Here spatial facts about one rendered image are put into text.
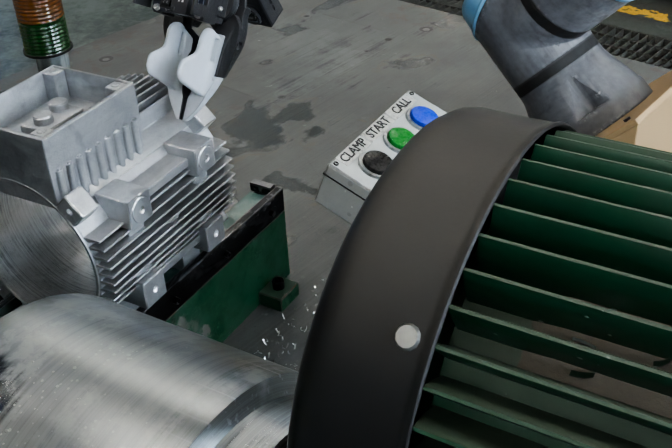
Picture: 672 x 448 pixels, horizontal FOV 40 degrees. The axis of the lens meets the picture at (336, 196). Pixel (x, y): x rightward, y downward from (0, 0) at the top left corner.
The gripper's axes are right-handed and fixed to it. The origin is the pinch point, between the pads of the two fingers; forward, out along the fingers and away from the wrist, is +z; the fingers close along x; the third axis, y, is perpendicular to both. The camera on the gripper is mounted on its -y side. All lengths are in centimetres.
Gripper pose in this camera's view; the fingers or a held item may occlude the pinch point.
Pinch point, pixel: (189, 107)
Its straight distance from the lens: 93.4
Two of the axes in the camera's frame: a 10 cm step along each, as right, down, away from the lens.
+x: 8.7, 2.4, -4.4
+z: -2.2, 9.7, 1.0
